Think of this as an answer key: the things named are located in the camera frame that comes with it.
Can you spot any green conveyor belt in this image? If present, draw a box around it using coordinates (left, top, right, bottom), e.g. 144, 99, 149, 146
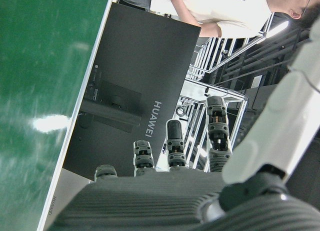
0, 0, 112, 231

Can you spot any black Huawei monitor back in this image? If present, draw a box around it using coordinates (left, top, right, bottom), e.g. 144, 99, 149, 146
42, 2, 202, 231

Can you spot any person in white shirt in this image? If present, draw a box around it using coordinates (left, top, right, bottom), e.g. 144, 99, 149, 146
149, 0, 320, 39

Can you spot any silver conveyor side rail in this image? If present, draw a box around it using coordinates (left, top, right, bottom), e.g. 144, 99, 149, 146
36, 0, 119, 231

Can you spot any right robot dexterous hand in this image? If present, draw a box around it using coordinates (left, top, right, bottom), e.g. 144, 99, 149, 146
44, 20, 320, 231

